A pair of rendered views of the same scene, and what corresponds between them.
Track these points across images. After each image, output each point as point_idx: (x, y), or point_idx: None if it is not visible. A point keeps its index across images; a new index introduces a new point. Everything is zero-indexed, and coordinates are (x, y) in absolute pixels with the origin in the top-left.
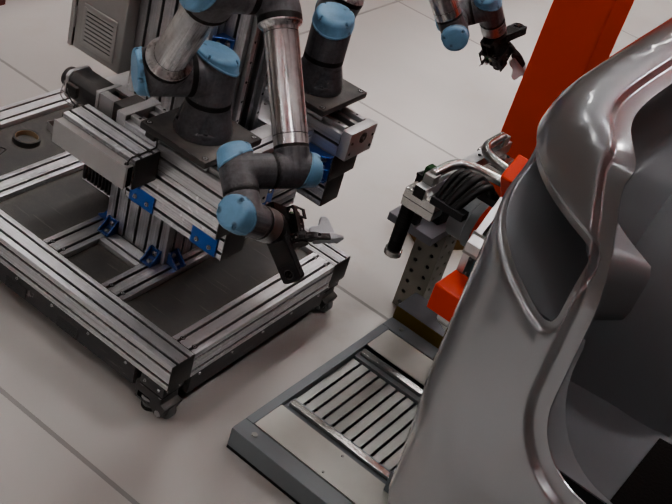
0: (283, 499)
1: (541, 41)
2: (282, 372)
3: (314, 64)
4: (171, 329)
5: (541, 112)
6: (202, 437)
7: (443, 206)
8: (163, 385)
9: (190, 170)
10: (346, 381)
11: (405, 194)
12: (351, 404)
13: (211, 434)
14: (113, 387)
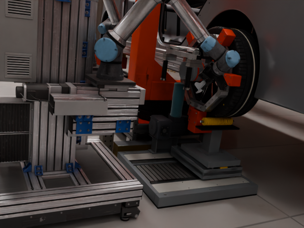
0: (189, 206)
1: (142, 22)
2: None
3: None
4: (115, 181)
5: (148, 46)
6: (149, 212)
7: (208, 57)
8: (139, 198)
9: (119, 94)
10: (143, 170)
11: (191, 62)
12: (155, 173)
13: (149, 210)
14: (107, 225)
